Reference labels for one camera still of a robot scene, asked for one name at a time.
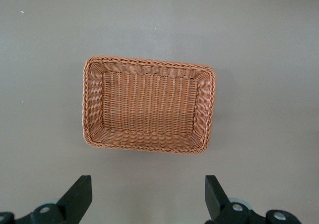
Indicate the brown wicker basket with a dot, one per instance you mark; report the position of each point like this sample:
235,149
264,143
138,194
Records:
149,104

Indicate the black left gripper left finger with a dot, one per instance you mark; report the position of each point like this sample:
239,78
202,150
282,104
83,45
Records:
72,199

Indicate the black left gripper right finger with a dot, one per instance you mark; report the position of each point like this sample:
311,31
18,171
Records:
216,199

